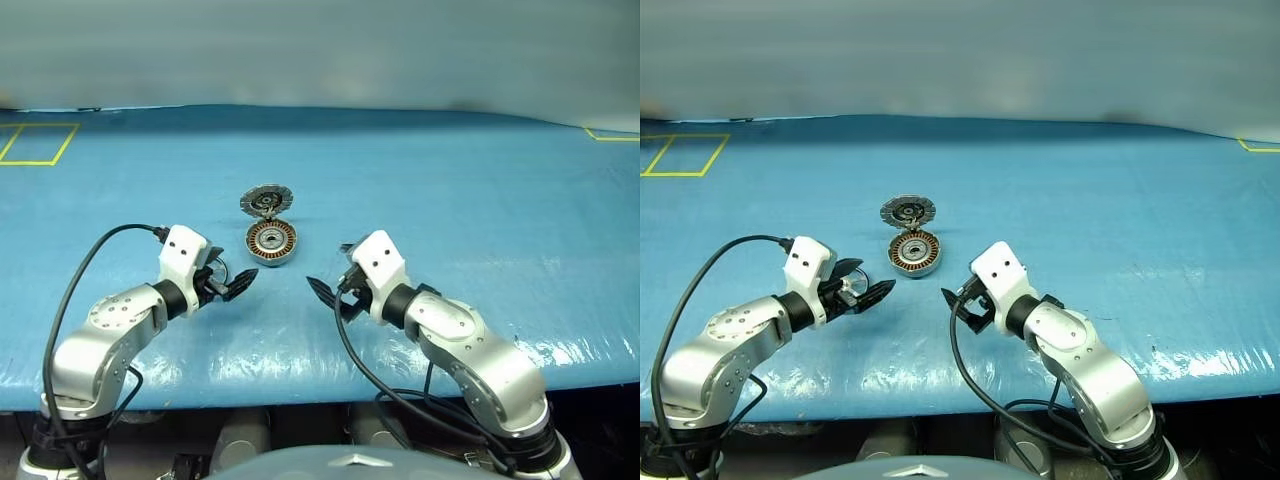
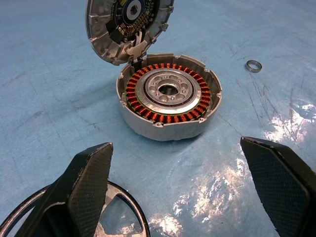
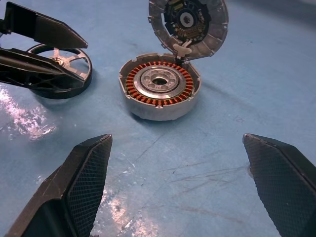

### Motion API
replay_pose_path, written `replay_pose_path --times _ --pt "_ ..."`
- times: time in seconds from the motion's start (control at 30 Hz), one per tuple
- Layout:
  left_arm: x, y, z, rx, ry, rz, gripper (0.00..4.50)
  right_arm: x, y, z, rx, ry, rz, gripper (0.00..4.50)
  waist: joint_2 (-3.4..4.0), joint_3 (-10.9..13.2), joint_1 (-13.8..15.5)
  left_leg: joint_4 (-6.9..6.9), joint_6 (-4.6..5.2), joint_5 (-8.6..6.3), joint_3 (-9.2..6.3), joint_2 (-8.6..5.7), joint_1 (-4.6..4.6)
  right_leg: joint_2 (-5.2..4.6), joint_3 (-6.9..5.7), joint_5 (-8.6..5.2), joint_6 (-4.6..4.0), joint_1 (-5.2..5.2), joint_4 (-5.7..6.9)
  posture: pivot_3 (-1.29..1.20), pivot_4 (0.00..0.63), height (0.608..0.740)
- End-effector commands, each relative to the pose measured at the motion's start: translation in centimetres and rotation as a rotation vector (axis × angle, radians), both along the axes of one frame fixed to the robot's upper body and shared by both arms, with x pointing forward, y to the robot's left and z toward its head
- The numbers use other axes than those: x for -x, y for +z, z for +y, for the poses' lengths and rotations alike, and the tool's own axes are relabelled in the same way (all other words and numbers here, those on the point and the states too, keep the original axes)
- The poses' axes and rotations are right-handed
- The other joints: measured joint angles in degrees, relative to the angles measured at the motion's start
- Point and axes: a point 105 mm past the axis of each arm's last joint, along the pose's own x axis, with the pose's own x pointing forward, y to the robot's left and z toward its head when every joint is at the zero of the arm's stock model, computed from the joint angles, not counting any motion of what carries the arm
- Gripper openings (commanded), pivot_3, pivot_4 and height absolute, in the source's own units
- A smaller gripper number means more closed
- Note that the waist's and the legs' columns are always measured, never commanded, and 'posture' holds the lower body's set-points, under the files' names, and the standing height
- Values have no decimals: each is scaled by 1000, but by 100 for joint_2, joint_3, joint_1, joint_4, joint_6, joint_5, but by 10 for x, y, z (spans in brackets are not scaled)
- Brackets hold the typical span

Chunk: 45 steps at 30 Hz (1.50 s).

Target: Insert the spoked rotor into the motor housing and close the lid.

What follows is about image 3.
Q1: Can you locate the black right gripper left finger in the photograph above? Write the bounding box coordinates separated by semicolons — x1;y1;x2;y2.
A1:
4;134;114;237

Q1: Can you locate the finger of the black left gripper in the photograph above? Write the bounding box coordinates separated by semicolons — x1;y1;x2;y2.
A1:
0;48;85;92
0;1;89;49

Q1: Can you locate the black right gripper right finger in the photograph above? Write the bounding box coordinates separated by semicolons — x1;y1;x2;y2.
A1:
242;133;316;237

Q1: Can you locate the black rotor wheel with spokes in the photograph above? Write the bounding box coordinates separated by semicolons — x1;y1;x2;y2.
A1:
26;43;93;100

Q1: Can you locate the silver motor stator housing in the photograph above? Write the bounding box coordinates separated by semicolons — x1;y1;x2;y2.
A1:
118;52;200;121

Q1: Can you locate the silver motor cover with circuit board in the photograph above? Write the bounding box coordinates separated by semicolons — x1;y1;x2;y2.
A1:
148;0;229;61

